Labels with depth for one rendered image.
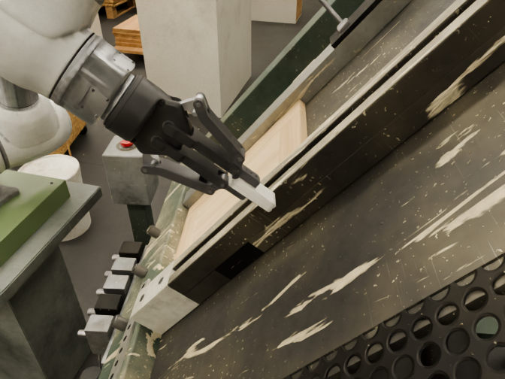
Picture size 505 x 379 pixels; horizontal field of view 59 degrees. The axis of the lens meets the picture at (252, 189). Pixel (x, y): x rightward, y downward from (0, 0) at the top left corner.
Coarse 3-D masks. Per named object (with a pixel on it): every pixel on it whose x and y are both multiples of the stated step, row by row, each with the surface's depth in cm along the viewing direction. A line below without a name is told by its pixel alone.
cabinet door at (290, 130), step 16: (288, 112) 94; (304, 112) 90; (272, 128) 97; (288, 128) 89; (304, 128) 85; (256, 144) 99; (272, 144) 91; (288, 144) 83; (256, 160) 94; (272, 160) 86; (224, 192) 99; (192, 208) 111; (208, 208) 101; (224, 208) 92; (192, 224) 103; (208, 224) 95; (192, 240) 97; (176, 256) 99
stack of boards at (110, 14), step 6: (108, 0) 559; (114, 0) 561; (120, 0) 577; (126, 0) 588; (132, 0) 608; (102, 6) 573; (108, 6) 564; (114, 6) 563; (132, 6) 613; (108, 12) 568; (114, 12) 570; (120, 12) 589; (108, 18) 573; (114, 18) 572
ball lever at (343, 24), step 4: (320, 0) 87; (324, 0) 87; (324, 4) 87; (328, 8) 87; (332, 8) 87; (328, 12) 87; (332, 12) 87; (332, 16) 87; (336, 16) 86; (336, 20) 87; (340, 20) 86; (344, 20) 86; (348, 20) 85; (340, 24) 86; (344, 24) 86; (348, 24) 85; (340, 28) 86; (344, 28) 86
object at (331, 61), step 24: (384, 0) 81; (408, 0) 81; (360, 24) 84; (384, 24) 84; (336, 48) 87; (360, 48) 86; (312, 72) 90; (336, 72) 90; (288, 96) 94; (312, 96) 93; (264, 120) 97; (192, 192) 111
